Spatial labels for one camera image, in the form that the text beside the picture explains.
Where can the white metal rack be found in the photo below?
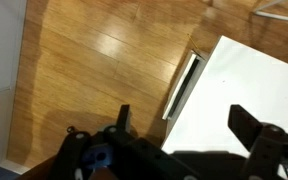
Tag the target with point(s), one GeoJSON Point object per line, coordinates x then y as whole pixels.
{"type": "Point", "coordinates": [277, 16]}

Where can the white cabinet panel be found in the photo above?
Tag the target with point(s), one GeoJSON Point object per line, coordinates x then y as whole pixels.
{"type": "Point", "coordinates": [4, 50]}

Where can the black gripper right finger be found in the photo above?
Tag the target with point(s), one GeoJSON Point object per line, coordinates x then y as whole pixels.
{"type": "Point", "coordinates": [244, 125]}

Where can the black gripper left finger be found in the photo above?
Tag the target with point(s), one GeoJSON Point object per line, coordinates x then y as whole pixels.
{"type": "Point", "coordinates": [124, 116]}

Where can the white drawer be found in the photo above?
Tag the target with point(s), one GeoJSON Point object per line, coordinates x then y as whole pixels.
{"type": "Point", "coordinates": [180, 86]}

